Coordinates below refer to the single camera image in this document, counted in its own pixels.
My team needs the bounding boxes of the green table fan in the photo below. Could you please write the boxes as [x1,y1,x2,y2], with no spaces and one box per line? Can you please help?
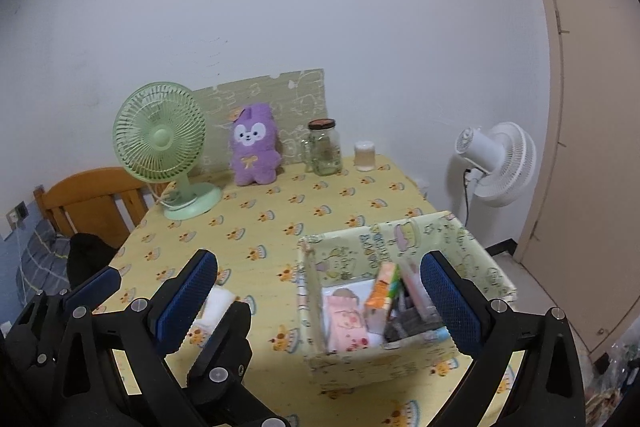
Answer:
[112,81,224,222]

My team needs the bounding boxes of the white standing fan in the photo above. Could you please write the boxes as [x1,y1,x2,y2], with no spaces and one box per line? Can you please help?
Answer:
[453,121,537,208]

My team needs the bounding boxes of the wall socket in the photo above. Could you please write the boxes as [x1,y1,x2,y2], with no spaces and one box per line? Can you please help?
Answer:
[7,201,29,228]

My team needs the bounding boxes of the pink wet wipes pack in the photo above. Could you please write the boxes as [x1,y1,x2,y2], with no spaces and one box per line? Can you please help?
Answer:
[323,295,372,352]

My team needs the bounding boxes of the white towel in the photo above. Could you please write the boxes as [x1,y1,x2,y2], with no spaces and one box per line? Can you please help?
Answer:
[197,286,237,334]

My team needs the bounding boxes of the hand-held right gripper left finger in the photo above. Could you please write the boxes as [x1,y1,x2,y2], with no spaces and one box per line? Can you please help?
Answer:
[50,250,220,427]

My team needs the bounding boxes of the grey drawstring pouch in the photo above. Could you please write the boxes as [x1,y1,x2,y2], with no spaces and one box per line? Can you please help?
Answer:
[383,301,447,344]

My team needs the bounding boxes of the blue plaid pillow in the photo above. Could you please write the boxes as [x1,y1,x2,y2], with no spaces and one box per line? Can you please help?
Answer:
[15,226,72,309]

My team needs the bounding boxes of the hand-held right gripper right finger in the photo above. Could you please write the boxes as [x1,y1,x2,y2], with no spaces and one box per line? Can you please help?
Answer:
[419,250,588,427]

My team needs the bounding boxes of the black cloth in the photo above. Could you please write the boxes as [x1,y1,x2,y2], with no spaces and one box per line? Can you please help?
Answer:
[66,232,119,294]

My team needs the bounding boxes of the wooden bed headboard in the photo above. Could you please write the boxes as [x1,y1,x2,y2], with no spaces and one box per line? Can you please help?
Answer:
[33,166,157,251]

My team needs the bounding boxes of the glass jar with black lid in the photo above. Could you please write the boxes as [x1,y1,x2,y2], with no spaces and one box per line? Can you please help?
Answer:
[303,119,344,177]

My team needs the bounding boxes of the patterned cardboard panel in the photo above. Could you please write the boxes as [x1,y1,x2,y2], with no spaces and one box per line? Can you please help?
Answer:
[192,67,329,174]

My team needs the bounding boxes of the purple plush toy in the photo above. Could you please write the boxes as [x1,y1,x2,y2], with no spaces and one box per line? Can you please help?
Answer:
[228,102,284,187]

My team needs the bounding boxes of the yellow tissue pack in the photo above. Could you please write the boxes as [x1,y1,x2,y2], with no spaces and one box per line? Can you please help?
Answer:
[363,261,404,334]

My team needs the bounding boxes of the beige door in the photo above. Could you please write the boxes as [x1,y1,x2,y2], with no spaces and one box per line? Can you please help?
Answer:
[514,0,640,359]

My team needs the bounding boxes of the cotton swab container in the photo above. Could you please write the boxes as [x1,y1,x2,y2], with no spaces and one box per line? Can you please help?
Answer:
[353,140,377,172]

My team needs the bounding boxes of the patterned fabric storage box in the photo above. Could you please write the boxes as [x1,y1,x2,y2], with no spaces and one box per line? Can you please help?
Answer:
[297,210,519,392]

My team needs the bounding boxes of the crumpled plastic bag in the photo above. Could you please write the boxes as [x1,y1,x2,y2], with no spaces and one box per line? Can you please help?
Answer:
[592,341,640,424]

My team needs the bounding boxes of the yellow printed tablecloth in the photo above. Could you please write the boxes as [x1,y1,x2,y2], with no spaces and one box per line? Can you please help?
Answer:
[92,154,532,427]

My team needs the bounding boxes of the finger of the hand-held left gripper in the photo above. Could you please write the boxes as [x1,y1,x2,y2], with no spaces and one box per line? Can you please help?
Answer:
[186,301,289,427]
[9,267,124,375]

